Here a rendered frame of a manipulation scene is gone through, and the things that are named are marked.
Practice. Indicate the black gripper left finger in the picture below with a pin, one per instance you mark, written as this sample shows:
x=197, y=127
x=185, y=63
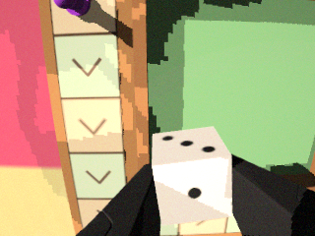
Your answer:
x=133, y=212

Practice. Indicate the white die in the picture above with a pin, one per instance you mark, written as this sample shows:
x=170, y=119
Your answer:
x=192, y=175

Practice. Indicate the purple pawn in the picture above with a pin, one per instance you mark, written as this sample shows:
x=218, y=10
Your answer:
x=74, y=7

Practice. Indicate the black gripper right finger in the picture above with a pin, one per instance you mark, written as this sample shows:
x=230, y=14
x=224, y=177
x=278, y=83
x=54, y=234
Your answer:
x=265, y=204

